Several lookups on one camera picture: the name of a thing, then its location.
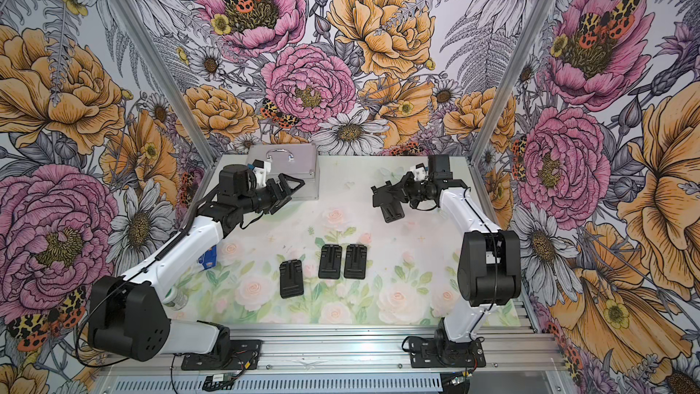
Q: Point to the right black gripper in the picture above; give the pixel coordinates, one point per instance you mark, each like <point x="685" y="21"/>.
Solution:
<point x="404" y="183"/>

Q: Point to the left aluminium corner post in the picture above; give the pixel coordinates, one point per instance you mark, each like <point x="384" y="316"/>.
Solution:
<point x="143" y="42"/>

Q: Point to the green cap white bottle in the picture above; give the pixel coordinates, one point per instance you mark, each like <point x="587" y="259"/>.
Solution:
<point x="175" y="299"/>

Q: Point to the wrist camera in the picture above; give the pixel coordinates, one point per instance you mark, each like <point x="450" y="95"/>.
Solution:
<point x="261" y="170"/>
<point x="420" y="172"/>

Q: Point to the aluminium front rail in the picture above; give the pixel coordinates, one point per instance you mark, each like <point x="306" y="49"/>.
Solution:
<point x="307" y="349"/>

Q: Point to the blue packet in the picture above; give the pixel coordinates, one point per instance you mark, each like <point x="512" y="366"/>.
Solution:
<point x="208" y="259"/>

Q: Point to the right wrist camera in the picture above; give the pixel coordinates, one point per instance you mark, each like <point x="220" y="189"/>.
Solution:
<point x="420" y="172"/>

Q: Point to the silver aluminium case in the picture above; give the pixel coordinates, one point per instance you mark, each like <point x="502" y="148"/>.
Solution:
<point x="296" y="160"/>

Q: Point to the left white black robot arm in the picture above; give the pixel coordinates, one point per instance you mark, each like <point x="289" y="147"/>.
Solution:
<point x="126" y="313"/>

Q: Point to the right aluminium corner post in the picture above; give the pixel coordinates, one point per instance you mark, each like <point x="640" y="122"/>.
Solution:
<point x="531" y="30"/>

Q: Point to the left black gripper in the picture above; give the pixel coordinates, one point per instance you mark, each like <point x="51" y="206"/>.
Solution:
<point x="286" y="192"/>

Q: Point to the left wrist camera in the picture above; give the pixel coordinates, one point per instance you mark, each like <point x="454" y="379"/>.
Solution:
<point x="261" y="170"/>

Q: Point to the black phone stand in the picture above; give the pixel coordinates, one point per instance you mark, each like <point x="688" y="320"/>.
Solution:
<point x="390" y="215"/>
<point x="330" y="262"/>
<point x="356" y="262"/>
<point x="291" y="277"/>

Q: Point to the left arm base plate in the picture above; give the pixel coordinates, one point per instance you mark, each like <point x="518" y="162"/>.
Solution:
<point x="240" y="353"/>

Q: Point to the small circuit board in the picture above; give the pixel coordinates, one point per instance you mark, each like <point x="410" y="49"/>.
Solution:
<point x="216" y="382"/>

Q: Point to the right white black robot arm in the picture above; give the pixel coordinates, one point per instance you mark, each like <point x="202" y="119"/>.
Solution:
<point x="489" y="267"/>

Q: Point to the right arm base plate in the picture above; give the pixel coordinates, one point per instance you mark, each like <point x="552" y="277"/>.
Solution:
<point x="441" y="353"/>

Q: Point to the aluminium corner post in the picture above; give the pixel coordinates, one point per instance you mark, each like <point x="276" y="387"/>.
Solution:
<point x="143" y="42"/>
<point x="531" y="30"/>

